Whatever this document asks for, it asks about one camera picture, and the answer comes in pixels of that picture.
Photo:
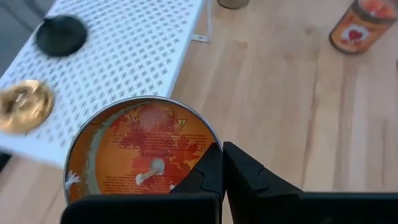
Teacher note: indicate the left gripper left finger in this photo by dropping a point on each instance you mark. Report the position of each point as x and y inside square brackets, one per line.
[140, 208]

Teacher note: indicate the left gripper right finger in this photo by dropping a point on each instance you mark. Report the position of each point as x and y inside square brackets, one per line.
[280, 205]

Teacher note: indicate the tall gold candlestick holder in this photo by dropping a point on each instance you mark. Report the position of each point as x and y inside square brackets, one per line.
[26, 107]

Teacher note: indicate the black round candlestick base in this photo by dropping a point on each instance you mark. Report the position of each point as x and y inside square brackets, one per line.
[60, 39]

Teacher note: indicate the orange glass candle jar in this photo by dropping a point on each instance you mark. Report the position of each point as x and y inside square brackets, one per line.
[357, 31]

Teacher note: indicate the white perforated shelf riser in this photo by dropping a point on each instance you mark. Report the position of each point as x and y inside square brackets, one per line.
[124, 56]

